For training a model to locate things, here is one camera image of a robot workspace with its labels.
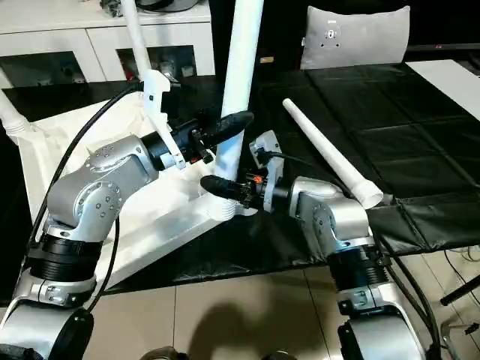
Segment white plastic table leg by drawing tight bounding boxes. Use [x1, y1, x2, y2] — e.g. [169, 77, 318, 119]
[0, 69, 30, 133]
[121, 0, 152, 82]
[282, 97, 385, 209]
[214, 0, 266, 221]

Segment white plastic table top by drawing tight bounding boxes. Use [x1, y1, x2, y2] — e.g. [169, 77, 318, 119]
[13, 88, 260, 283]

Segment black cabinet with gold label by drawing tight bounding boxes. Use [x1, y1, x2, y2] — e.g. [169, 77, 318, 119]
[209, 0, 312, 76]

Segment grey helmet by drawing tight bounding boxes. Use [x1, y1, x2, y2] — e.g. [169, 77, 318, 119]
[134, 0, 200, 11]

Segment grey cushion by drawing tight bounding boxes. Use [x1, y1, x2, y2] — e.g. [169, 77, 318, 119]
[299, 5, 412, 71]

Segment dark clutter pile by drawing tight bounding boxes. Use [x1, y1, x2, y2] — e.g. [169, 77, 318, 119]
[99, 0, 125, 17]

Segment white sideboard with glass doors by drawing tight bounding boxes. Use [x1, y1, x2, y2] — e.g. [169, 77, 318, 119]
[0, 0, 218, 89]

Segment black stand leg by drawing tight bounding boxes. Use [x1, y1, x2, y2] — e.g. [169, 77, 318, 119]
[440, 280, 480, 306]

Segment chrome chair leg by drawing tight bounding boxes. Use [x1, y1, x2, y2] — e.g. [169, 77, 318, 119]
[439, 321, 480, 360]

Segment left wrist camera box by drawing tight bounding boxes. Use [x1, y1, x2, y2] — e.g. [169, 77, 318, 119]
[141, 69, 188, 172]

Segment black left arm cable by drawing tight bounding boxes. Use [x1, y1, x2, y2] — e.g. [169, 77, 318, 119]
[28, 81, 147, 313]

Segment loose black floor cables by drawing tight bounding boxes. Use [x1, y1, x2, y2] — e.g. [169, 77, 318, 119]
[444, 245, 480, 286]

